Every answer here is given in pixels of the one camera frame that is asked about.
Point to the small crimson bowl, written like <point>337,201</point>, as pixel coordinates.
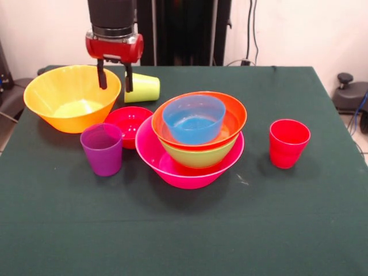
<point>129,120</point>

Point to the large orange bowl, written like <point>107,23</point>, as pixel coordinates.
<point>57,86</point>

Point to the green bowl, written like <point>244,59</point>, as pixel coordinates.
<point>198,158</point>

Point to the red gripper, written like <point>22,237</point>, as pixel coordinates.
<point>115,50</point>

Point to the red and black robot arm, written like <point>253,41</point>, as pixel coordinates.
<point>112,14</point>

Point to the black pedestal leg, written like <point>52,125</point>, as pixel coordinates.
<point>350,95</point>

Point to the black computer case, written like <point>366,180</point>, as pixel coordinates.
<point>4,72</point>

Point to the blue bowl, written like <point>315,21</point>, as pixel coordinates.
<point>192,129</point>

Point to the purple cup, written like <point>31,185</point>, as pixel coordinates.
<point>105,161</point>

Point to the large pink bowl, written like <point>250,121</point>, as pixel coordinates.
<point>146,155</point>

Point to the dark green tablecloth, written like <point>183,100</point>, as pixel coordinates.
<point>172,235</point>

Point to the crimson cup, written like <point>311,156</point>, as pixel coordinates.
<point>287,152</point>

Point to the green cup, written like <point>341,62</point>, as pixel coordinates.
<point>146,87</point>

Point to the wide red-orange bowl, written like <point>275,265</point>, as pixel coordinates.
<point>235,115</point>

